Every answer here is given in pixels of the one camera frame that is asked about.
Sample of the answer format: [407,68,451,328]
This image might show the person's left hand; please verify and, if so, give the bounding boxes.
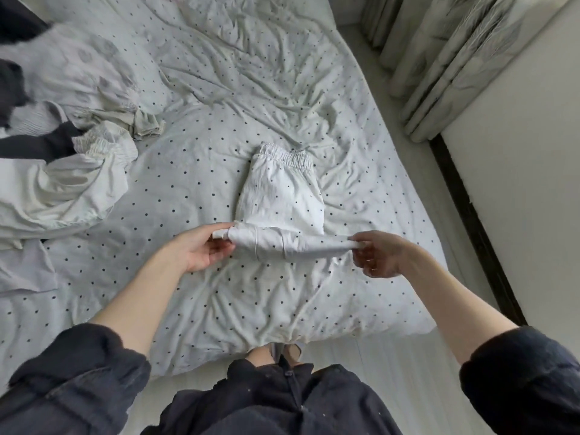
[167,222,239,277]

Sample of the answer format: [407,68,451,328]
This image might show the person's right hand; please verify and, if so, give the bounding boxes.
[349,230,422,280]

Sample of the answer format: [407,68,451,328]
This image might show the white polka dot trousers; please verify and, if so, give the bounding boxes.
[212,143,366,263]

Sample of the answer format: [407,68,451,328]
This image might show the light grey smocked garment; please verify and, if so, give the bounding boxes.
[0,238,61,297]

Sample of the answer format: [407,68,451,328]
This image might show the black garment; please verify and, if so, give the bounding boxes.
[0,0,85,165]

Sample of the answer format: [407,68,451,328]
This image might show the cream patterned pyjama top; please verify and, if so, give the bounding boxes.
[0,21,166,140]

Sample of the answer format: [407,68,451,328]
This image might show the person's right forearm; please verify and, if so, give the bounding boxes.
[403,249,520,366]

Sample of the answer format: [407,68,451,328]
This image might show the person's left forearm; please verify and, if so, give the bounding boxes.
[91,253,193,357]

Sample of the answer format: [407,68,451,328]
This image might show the person's lower leg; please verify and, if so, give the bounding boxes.
[245,345,277,369]

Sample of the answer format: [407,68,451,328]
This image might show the person's dark shorts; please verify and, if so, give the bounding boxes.
[140,356,404,435]

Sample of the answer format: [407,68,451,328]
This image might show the white dotted bed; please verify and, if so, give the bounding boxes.
[0,0,450,395]

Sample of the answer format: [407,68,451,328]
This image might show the person's black left sleeve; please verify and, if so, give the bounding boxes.
[0,323,153,435]

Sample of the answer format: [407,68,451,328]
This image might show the person's black sleeve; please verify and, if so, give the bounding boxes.
[459,325,580,435]
[0,323,153,435]

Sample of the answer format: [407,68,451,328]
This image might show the person's black right sleeve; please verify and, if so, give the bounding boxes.
[459,325,580,435]

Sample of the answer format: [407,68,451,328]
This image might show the striped beige curtain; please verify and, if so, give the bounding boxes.
[359,0,574,145]

